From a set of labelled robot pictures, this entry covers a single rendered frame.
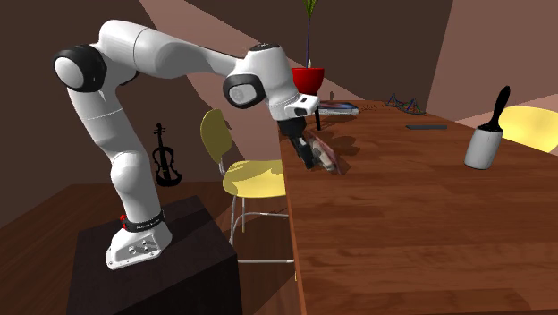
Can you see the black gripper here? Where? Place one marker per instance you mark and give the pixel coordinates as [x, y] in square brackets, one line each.
[292, 127]

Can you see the pink and white packet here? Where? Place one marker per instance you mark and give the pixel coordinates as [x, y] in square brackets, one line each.
[324, 156]

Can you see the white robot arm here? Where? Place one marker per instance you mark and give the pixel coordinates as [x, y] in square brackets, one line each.
[126, 174]

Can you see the yellow chair with metal legs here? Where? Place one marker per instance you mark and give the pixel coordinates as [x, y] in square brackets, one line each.
[253, 179]
[532, 126]

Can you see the flat book with dark cover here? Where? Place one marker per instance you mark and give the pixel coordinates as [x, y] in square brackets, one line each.
[339, 107]

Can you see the plant in red pot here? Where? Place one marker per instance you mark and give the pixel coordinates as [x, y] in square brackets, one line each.
[307, 79]

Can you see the flat dark phone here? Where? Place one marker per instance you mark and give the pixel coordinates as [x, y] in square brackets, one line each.
[426, 127]

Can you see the wooden table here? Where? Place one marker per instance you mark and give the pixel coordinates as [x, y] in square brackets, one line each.
[414, 218]

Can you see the black violin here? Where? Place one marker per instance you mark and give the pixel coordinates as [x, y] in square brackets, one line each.
[164, 162]

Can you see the dark robot stand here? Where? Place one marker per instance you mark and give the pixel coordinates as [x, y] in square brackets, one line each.
[187, 270]

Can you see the coloured rod frame toy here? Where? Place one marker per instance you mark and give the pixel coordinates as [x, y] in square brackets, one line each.
[410, 107]

